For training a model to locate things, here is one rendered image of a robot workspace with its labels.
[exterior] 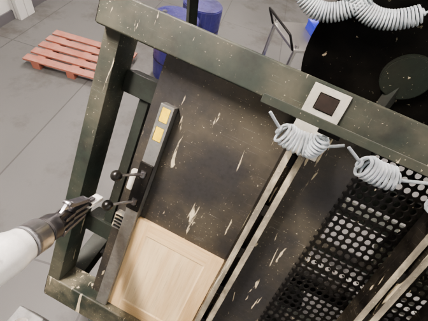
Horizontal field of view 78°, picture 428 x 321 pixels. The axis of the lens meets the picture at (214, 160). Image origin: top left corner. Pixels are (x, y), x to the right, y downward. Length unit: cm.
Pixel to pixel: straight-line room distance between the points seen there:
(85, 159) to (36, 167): 192
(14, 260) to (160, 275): 62
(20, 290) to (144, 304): 135
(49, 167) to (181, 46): 234
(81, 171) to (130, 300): 62
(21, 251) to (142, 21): 66
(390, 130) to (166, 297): 103
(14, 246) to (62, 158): 227
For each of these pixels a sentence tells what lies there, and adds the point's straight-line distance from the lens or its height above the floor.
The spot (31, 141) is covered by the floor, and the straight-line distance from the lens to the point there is 322.
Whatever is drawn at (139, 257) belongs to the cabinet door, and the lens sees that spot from 121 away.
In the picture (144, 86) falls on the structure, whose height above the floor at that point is 168.
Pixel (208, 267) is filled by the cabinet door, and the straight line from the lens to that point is 111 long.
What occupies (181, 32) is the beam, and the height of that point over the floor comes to 193.
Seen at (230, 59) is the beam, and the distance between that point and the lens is 78.
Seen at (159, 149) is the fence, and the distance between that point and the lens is 94.
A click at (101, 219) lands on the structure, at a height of 115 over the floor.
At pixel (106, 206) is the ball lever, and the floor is 145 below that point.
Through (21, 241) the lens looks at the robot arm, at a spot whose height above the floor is 164.
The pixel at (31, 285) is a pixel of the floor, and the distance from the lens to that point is 251.
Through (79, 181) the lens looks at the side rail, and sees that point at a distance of 115.
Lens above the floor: 231
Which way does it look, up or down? 51 degrees down
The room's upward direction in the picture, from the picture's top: 19 degrees clockwise
